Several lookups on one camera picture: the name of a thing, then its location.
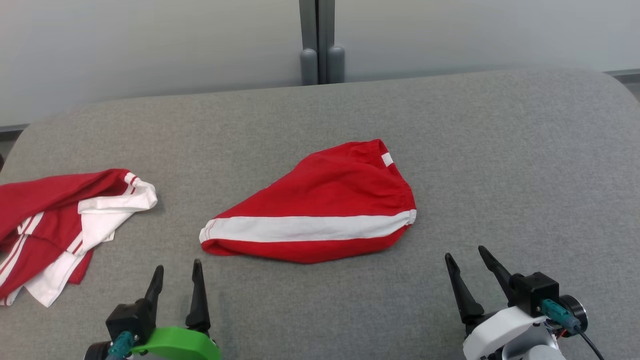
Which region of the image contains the grey partition post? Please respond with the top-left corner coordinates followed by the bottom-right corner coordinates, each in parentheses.
top-left (299, 0), bottom-right (319, 86)
top-left (319, 0), bottom-right (346, 85)

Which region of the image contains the red white-sleeved shirt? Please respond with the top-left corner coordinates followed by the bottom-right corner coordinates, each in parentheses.
top-left (0, 168), bottom-right (159, 308)

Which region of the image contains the red shorts white stripe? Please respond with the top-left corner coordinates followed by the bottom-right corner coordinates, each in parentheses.
top-left (199, 139), bottom-right (418, 265)

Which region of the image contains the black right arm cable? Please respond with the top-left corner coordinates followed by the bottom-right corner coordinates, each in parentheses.
top-left (540, 298), bottom-right (606, 360)

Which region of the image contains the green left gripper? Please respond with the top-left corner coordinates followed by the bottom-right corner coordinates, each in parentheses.
top-left (131, 259), bottom-right (222, 360)

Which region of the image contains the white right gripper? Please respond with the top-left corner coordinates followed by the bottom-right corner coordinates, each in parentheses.
top-left (444, 245), bottom-right (567, 360)

